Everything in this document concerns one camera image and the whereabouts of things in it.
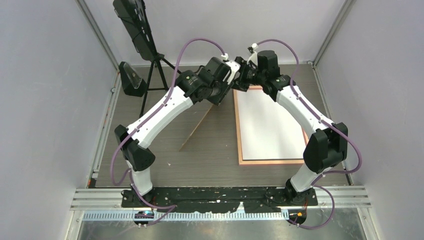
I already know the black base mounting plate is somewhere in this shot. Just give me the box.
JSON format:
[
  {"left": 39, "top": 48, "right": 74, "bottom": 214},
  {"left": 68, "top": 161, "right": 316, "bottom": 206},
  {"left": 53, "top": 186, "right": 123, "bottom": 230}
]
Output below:
[{"left": 121, "top": 186, "right": 318, "bottom": 214}]

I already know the aluminium rail front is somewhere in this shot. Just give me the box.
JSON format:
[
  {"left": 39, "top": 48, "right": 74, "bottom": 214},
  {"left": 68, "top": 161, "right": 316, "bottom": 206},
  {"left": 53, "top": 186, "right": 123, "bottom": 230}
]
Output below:
[{"left": 70, "top": 185, "right": 372, "bottom": 222}]

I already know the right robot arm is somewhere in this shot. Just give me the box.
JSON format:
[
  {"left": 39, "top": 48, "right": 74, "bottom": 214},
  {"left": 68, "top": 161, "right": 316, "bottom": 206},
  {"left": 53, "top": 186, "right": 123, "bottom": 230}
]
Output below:
[{"left": 233, "top": 50, "right": 348, "bottom": 205}]

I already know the cat photo print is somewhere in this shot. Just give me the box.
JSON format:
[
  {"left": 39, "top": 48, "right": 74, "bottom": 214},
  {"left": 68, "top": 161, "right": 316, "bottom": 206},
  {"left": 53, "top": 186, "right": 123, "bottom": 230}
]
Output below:
[{"left": 236, "top": 90, "right": 307, "bottom": 162}]

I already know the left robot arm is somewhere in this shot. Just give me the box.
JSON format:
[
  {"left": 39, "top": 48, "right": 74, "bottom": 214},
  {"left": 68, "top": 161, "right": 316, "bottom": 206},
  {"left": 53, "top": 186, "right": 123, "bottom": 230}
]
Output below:
[{"left": 114, "top": 57, "right": 241, "bottom": 207}]

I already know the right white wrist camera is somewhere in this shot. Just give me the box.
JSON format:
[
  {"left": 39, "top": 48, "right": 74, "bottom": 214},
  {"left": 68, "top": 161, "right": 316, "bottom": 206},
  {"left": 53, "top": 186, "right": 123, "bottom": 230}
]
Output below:
[{"left": 246, "top": 43, "right": 258, "bottom": 66}]

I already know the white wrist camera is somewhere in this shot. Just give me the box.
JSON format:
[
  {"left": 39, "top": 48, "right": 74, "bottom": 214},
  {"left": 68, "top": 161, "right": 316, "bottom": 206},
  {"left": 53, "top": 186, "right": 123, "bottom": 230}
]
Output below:
[
  {"left": 246, "top": 43, "right": 258, "bottom": 66},
  {"left": 221, "top": 53, "right": 241, "bottom": 85}
]

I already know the black wedge stand base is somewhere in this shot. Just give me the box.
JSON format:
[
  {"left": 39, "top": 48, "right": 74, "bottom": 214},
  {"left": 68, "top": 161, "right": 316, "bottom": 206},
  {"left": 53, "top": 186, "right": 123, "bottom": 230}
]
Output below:
[{"left": 118, "top": 61, "right": 147, "bottom": 97}]

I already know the brown cardboard backing board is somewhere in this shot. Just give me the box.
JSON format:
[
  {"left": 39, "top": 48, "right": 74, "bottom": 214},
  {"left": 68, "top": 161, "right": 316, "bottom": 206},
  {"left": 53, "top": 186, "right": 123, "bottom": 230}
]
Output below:
[{"left": 178, "top": 104, "right": 213, "bottom": 152}]

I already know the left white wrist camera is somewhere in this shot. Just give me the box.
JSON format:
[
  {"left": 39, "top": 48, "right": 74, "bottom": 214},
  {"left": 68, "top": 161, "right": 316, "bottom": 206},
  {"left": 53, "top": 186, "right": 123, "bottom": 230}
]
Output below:
[{"left": 221, "top": 53, "right": 241, "bottom": 85}]

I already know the pink wooden picture frame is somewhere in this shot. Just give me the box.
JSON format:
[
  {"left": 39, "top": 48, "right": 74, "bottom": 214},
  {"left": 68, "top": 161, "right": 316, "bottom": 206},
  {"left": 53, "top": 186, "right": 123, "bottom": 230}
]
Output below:
[{"left": 233, "top": 85, "right": 311, "bottom": 166}]

